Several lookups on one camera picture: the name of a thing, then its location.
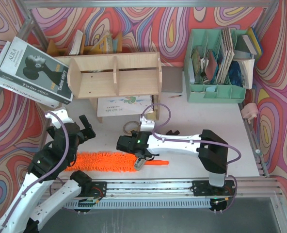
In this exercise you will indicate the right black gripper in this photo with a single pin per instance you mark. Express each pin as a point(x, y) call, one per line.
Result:
point(120, 143)

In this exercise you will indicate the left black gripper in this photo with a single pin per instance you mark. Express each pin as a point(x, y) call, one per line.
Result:
point(83, 132)

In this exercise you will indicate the small stapler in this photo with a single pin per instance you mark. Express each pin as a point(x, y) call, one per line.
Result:
point(139, 163)

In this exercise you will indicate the orange microfiber duster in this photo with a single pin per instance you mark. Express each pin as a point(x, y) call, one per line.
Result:
point(104, 162)

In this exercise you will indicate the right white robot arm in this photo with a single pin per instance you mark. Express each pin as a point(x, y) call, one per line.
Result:
point(209, 148)

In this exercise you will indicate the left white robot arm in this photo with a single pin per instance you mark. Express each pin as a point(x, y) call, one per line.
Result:
point(23, 215)

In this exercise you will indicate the light wooden bookshelf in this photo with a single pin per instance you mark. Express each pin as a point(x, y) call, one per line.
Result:
point(114, 75)

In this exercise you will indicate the black clip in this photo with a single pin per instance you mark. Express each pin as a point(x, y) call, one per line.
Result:
point(175, 133)

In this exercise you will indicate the spiral sketchbook with frog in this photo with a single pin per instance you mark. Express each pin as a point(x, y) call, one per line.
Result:
point(122, 106)

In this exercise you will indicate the grey notebook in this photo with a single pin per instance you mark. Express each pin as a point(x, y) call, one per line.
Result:
point(172, 79)

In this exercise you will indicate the white book in rack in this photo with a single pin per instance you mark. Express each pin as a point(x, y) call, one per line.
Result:
point(75, 45)

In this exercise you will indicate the yellow book in rack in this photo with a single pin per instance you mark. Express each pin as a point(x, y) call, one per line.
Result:
point(103, 46)

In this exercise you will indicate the large Twins story magazine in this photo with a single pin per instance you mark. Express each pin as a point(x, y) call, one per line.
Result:
point(31, 68)

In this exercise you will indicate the white book under magazine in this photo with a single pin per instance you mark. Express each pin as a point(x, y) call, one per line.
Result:
point(22, 90)

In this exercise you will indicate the mint green desk organizer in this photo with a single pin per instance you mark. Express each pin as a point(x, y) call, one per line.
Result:
point(220, 90)

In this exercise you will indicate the red brown booklet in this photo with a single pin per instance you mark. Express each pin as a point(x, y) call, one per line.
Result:
point(211, 66)

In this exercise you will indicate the pink pig figurine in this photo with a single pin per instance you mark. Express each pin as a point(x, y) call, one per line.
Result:
point(249, 112)

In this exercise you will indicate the blue patterned book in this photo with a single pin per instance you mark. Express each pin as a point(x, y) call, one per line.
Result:
point(235, 74)

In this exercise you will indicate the white open book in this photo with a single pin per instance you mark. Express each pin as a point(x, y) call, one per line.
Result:
point(246, 68)

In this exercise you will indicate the grey book on organizer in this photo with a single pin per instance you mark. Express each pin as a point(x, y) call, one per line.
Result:
point(244, 46)

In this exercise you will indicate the blue yellow book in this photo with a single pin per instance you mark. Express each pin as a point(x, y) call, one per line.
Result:
point(251, 33)

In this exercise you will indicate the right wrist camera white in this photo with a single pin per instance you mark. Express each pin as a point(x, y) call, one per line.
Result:
point(146, 125)

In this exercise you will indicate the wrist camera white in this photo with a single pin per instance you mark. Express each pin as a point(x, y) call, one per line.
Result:
point(146, 125)
point(58, 116)

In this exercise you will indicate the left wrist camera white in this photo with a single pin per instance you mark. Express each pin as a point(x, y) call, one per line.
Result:
point(58, 116)

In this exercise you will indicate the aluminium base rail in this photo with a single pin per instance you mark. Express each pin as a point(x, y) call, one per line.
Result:
point(148, 193)

